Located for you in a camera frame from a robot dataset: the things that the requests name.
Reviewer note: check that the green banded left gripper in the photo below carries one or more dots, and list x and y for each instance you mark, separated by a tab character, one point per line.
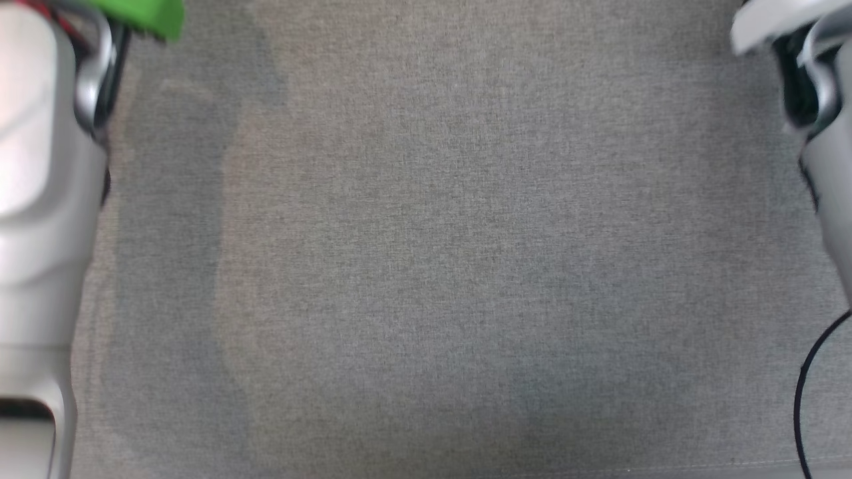
146	14

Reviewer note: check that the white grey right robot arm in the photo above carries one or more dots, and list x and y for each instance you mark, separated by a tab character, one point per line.
835	186

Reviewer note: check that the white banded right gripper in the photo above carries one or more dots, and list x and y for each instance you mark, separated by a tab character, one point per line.
765	20

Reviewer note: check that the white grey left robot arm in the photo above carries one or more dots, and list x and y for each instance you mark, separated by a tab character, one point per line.
40	166

